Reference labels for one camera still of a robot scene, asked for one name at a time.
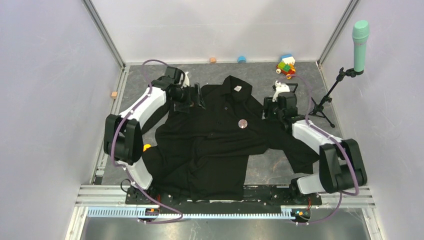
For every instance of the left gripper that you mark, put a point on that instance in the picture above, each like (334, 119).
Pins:
(194, 100)

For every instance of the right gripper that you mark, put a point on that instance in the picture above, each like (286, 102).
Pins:
(268, 104)

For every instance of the round silver brooch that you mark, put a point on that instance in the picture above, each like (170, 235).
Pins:
(242, 123)

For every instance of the black shirt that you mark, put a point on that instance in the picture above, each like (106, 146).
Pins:
(204, 155)

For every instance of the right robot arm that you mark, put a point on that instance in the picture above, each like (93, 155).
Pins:
(341, 167)

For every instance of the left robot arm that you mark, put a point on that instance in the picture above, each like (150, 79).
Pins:
(123, 137)

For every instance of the black brooch display box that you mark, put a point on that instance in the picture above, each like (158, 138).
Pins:
(291, 86)

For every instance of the colourful toy block car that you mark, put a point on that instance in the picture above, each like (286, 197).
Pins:
(286, 66)

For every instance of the blue cap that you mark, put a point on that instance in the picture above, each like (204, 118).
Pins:
(241, 59)

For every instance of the black tripod microphone stand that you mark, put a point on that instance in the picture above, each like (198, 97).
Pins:
(318, 108)

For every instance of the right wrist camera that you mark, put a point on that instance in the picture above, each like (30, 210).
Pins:
(279, 87)

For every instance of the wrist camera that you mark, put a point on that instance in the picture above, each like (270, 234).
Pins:
(279, 87)
(185, 80)

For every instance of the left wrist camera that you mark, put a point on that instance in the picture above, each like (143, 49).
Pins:
(185, 80)

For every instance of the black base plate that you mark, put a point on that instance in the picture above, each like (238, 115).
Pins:
(256, 199)

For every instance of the white toothed rail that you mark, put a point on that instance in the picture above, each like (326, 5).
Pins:
(142, 213)

